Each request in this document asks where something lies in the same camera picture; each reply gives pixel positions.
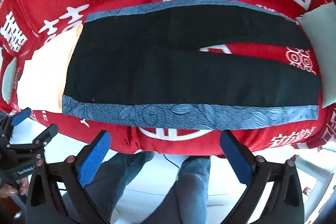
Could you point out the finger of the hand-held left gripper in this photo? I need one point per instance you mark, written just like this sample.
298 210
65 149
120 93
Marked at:
21 116
47 134

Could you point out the pale green pillow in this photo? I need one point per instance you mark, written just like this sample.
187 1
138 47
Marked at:
8 81

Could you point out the cream folded cloth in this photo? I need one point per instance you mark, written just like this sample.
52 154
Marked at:
44 77

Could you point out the person's left leg in jeans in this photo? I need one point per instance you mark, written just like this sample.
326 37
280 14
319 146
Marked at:
118 187

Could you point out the person's right leg in jeans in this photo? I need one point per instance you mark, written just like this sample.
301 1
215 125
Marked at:
193 187

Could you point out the person's left hand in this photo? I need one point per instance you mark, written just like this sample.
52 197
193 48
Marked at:
11 190

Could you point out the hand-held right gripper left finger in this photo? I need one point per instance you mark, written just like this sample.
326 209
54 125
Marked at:
94 161

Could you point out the person's leg in jeans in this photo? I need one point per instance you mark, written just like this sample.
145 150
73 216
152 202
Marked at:
193 187
118 187

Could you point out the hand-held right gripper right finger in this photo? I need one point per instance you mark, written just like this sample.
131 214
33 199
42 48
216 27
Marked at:
236 159

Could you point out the light green folded cloth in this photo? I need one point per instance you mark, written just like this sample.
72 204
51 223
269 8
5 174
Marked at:
321 37

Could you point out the black pants with blue stripes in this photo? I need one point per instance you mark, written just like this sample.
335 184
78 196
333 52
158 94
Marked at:
168 71

